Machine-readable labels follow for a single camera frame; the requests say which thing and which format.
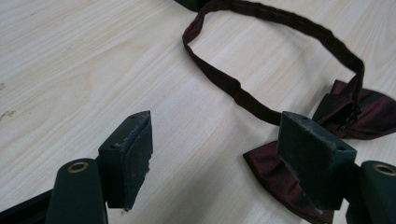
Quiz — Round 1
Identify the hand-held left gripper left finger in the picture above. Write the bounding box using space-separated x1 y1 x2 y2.
97 110 154 213

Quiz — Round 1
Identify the dark maroon bow tie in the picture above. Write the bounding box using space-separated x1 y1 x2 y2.
181 0 396 224

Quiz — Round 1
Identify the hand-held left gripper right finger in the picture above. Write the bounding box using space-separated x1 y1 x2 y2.
276 110 358 211

